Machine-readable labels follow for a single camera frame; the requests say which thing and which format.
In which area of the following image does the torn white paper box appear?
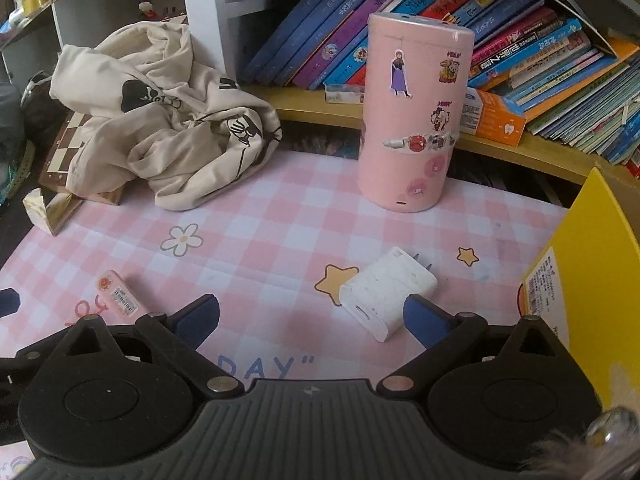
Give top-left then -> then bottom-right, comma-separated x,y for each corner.
22,187 -> 83,237

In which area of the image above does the row of leaning children's books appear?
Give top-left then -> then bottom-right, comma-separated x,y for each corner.
237,0 -> 640,166

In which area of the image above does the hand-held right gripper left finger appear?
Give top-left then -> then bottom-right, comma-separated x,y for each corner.
62,294 -> 245,396

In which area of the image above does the small orange white box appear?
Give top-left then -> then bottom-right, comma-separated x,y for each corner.
460,87 -> 528,147

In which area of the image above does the flat blue white box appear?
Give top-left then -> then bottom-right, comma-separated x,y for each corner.
325,82 -> 366,106

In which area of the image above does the pink stickered cylinder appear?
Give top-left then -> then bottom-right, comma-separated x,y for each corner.
357,12 -> 475,213

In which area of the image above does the white charger plug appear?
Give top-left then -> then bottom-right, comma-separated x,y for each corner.
340,246 -> 438,345

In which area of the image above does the white and yellow bookshelf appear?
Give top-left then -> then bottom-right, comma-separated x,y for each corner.
0,0 -> 640,186

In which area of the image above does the dark brown bag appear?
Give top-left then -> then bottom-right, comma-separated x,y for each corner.
20,72 -> 68,146

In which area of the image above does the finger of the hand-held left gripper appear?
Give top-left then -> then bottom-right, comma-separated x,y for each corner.
0,331 -> 68,373
0,288 -> 22,318

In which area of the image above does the pink checked table mat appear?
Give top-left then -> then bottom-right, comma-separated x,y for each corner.
0,147 -> 581,480

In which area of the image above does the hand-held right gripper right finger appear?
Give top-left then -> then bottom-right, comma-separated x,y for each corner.
378,294 -> 576,396

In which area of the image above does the beige printed cloth bag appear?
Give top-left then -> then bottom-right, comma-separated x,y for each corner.
50,22 -> 283,211

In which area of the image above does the yellow cardboard box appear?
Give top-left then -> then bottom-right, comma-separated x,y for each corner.
517,167 -> 640,411

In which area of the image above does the wooden chessboard box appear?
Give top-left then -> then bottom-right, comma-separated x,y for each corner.
39,110 -> 126,206

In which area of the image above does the pink tube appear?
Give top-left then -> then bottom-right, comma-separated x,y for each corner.
95,270 -> 140,317

